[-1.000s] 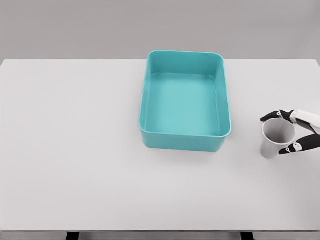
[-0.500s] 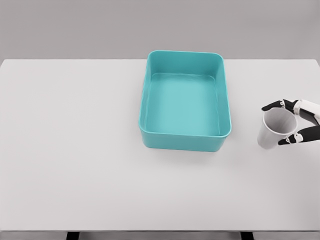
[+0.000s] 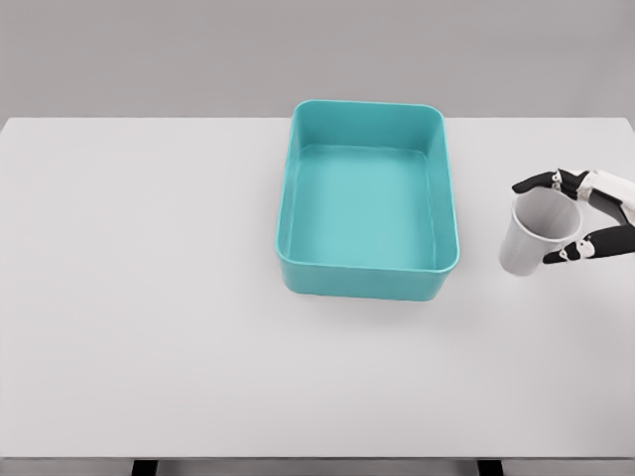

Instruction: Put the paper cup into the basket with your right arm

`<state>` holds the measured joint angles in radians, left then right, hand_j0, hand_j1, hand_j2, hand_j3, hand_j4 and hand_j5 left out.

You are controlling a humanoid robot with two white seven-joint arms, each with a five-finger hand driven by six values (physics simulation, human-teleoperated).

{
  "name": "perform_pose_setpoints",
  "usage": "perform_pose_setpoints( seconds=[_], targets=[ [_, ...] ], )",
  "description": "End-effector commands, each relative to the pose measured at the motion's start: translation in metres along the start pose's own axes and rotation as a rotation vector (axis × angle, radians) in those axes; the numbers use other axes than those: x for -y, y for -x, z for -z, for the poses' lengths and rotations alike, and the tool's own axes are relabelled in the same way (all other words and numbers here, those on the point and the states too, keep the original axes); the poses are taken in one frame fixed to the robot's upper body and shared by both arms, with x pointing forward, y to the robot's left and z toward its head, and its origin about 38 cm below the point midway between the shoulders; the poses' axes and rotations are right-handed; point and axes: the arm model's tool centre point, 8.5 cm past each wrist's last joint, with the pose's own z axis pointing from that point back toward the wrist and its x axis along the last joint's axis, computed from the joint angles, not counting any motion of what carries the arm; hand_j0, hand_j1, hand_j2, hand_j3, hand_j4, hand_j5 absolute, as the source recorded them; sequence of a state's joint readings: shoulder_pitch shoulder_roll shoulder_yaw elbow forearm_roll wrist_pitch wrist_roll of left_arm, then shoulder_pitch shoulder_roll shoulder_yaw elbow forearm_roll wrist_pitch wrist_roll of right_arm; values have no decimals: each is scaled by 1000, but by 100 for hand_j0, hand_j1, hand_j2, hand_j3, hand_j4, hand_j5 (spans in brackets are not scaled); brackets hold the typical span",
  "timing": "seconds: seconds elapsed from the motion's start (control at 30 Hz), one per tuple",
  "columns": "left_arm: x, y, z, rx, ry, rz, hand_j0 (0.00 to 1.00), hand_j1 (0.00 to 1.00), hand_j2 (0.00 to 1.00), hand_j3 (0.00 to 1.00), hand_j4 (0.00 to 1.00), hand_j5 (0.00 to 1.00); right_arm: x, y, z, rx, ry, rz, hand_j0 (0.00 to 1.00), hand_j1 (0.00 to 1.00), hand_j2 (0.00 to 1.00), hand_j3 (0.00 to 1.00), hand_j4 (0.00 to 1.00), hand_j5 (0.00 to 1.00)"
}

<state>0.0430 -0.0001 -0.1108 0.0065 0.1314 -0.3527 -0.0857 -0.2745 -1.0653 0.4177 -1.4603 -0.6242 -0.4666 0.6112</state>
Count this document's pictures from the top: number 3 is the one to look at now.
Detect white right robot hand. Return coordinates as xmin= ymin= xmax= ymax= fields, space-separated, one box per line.
xmin=511 ymin=168 xmax=635 ymax=266

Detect white paper cup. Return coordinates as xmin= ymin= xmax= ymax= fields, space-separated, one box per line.
xmin=498 ymin=189 xmax=582 ymax=278

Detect teal plastic basket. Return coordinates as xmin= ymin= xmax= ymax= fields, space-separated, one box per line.
xmin=275 ymin=99 xmax=460 ymax=302

